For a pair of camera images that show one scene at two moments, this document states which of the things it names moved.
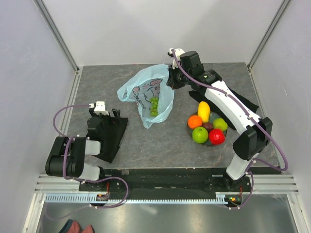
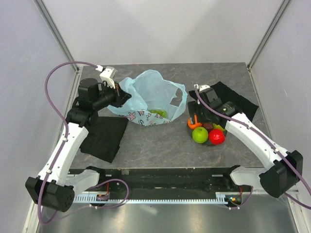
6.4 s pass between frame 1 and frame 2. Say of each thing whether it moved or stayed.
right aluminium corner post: stayed
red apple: stayed
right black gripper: moved
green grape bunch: moved
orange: stayed
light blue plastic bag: moved
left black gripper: moved
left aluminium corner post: stayed
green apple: stayed
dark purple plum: stayed
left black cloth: stayed
